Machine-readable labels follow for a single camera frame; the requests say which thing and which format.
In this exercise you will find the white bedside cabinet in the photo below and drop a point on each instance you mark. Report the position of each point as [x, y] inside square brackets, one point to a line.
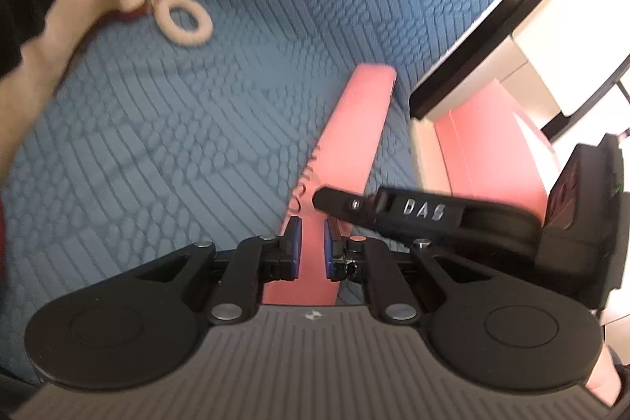
[576, 36]

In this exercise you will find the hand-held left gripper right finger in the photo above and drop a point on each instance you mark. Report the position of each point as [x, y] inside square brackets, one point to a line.
[329, 248]

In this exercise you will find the blue textured bedspread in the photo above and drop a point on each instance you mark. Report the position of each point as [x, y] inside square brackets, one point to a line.
[246, 80]

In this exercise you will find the black bed frame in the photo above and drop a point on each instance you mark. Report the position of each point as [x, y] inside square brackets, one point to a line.
[492, 36]

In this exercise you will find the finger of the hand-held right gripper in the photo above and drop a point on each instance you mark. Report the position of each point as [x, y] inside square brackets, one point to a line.
[423, 208]

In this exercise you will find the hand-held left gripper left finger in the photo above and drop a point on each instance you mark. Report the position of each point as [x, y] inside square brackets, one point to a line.
[296, 248]

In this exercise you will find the pink cardboard box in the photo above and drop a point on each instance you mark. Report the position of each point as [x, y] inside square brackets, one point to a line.
[492, 144]

